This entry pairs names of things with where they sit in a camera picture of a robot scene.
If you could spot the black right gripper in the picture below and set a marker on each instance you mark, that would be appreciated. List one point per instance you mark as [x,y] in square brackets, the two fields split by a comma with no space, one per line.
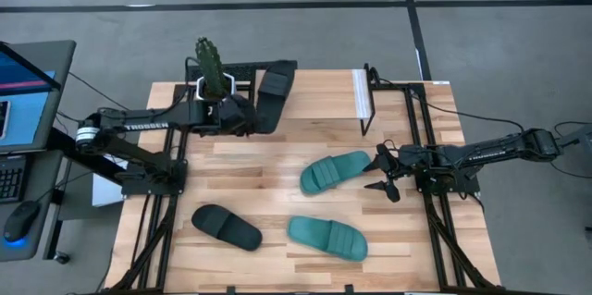
[406,163]

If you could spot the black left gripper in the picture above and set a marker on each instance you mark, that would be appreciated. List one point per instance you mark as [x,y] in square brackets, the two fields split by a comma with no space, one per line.
[236,117]

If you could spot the black rubber slide sandal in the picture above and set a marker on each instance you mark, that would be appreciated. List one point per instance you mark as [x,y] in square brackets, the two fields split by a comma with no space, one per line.
[277,91]
[226,228]

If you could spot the green rubber slide sandal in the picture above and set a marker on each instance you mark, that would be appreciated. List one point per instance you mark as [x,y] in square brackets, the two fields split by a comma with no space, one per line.
[328,238]
[333,172]

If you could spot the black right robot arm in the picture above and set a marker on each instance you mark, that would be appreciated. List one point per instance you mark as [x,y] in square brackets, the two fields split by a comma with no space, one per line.
[485,149]

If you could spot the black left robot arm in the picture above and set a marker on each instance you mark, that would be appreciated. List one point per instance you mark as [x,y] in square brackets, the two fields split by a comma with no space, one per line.
[152,121]

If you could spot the wooden shelf with black legs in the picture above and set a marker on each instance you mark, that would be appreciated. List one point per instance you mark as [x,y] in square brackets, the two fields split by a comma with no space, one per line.
[324,96]

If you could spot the black perforated panel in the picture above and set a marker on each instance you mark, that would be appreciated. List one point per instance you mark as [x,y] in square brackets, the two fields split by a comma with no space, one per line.
[245,68]

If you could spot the white hexagonal plant pot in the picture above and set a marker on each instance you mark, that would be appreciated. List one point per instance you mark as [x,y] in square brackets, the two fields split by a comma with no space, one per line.
[200,89]

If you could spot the green cactus plant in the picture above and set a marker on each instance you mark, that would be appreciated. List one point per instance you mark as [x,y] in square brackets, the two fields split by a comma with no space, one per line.
[210,66]

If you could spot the white box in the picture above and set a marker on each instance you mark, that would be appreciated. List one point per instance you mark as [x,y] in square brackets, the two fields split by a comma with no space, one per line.
[104,193]

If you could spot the grey desk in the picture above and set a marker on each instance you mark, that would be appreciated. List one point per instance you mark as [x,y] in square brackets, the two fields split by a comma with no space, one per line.
[40,179]

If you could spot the black desk leg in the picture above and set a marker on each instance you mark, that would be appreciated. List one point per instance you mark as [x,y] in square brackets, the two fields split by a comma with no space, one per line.
[54,235]

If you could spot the black keyboard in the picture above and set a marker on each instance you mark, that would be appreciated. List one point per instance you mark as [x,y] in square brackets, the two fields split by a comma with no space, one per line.
[10,179]

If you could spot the black computer mouse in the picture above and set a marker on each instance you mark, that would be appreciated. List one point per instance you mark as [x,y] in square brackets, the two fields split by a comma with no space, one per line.
[20,221]

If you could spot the small black table bracket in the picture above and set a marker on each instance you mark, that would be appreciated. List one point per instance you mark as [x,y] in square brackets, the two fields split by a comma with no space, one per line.
[230,290]
[349,288]

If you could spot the grey stand bracket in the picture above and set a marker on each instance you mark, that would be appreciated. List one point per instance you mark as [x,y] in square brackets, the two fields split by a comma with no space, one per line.
[578,137]

